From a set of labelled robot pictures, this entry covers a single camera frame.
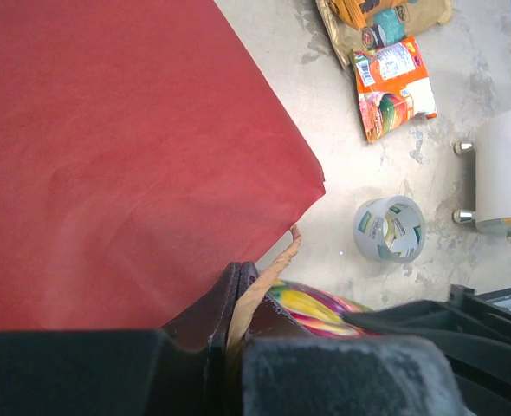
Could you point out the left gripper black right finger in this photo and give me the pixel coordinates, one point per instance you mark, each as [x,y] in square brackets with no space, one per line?
[369,375]

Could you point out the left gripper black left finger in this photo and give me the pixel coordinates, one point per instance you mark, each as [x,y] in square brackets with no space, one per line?
[177,369]

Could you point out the colourful striped candy packet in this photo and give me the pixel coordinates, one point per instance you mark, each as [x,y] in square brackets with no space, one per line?
[317,311]

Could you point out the red brown paper bag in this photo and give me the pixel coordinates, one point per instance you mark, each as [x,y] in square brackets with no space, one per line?
[141,151]

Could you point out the orange blue snack packet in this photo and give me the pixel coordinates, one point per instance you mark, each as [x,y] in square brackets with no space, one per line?
[393,86]

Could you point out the yellow kettle chips bag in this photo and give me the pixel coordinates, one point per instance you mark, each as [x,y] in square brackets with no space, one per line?
[387,22]

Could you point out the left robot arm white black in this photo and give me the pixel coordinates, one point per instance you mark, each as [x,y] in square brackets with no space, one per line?
[479,356]

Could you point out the clear tape roll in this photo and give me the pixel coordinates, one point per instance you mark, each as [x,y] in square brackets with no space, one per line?
[389,230]

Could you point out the large white paper roll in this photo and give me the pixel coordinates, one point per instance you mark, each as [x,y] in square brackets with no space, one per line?
[491,146]

